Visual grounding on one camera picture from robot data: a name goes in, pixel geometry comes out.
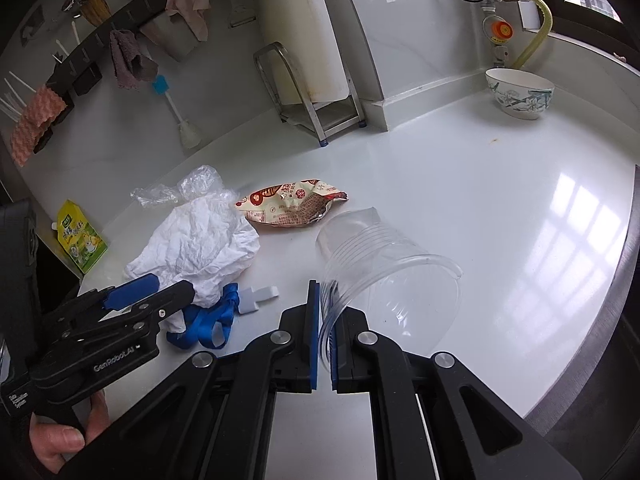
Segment blue lanyard strap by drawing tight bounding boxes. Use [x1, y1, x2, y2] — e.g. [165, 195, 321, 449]
[166, 282, 241, 351]

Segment gas valve with yellow hose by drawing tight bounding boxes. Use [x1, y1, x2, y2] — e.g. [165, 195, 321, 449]
[480, 0, 531, 68]

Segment green yellow seasoning pouch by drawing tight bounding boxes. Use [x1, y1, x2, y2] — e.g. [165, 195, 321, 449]
[50, 199, 109, 275]

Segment grey cloth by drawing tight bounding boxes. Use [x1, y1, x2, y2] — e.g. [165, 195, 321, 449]
[109, 29, 158, 93]

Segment yellow gas hose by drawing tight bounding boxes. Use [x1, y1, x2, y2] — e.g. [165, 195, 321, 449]
[510, 0, 553, 71]

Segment pink cloth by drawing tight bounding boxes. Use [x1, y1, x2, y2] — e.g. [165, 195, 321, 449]
[165, 0, 215, 43]

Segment clear plastic bag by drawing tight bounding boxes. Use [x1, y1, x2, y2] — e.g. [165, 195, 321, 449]
[131, 165, 241, 221]

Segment person's left hand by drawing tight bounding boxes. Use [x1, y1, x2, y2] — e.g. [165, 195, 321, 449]
[29, 390, 109, 474]

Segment floral ceramic bowl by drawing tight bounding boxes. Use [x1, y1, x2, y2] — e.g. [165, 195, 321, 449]
[485, 67, 556, 121]

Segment white cutting board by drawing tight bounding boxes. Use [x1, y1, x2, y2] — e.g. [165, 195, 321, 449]
[250, 0, 351, 103]

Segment white plastic hook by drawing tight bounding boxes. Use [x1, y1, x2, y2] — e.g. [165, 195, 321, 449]
[235, 284, 279, 316]

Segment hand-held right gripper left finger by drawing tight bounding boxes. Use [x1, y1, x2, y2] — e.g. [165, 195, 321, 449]
[57, 280, 321, 480]

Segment dark window frame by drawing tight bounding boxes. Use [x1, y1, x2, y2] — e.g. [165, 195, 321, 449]
[520, 0, 640, 61]

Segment clear plastic cup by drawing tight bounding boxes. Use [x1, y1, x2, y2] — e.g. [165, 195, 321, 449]
[315, 207, 463, 373]

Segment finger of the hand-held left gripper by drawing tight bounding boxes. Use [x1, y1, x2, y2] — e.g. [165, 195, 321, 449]
[42, 274, 162, 333]
[62, 280, 197, 347]

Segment white bottle brush blue handle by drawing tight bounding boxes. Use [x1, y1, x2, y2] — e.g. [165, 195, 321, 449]
[152, 75, 202, 150]

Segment white paper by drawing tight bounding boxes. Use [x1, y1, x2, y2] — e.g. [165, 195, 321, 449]
[122, 195, 261, 333]

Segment red white snack wrapper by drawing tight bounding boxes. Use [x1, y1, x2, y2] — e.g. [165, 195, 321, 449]
[235, 178, 349, 230]

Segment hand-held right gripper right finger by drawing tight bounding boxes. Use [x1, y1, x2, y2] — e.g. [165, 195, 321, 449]
[330, 306, 583, 480]

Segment orange waffle cloth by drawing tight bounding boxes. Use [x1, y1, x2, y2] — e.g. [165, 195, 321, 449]
[10, 85, 68, 168]

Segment metal cutting board rack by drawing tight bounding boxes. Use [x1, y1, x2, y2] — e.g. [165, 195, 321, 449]
[252, 42, 366, 148]

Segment white plastic sticks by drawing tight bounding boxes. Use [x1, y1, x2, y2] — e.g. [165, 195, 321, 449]
[0, 72, 38, 123]

